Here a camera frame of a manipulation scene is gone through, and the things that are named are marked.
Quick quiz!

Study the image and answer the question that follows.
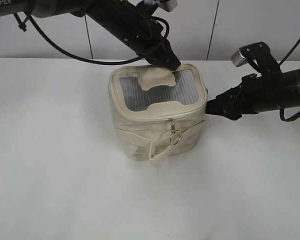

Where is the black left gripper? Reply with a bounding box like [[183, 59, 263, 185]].
[[87, 0, 181, 71]]

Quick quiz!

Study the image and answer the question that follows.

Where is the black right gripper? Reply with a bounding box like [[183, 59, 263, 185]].
[[205, 73, 285, 120]]

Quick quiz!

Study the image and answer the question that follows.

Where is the cream fabric zipper bag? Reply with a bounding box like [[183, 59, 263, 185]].
[[108, 64, 208, 162]]

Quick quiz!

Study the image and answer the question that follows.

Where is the silver ring zipper pull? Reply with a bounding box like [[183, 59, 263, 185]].
[[169, 118, 182, 147]]

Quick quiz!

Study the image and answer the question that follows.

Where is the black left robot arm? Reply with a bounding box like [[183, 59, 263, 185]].
[[0, 0, 181, 71]]

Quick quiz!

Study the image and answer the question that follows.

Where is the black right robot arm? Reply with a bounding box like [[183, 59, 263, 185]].
[[205, 69, 300, 122]]

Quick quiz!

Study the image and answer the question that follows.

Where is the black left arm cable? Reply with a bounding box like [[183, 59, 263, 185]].
[[13, 9, 171, 66]]

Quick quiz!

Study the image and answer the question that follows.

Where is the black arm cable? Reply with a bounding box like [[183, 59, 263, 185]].
[[13, 9, 171, 66], [277, 22, 300, 123]]

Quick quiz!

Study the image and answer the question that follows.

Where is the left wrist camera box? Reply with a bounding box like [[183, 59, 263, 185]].
[[137, 0, 178, 12]]

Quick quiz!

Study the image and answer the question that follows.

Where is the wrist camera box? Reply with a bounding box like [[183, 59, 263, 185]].
[[230, 41, 282, 76], [137, 0, 178, 12]]

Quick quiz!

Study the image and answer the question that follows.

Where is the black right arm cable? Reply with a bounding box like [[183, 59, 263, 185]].
[[277, 22, 300, 123]]

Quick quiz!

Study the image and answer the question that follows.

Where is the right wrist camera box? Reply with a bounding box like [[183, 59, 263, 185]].
[[230, 41, 282, 76]]

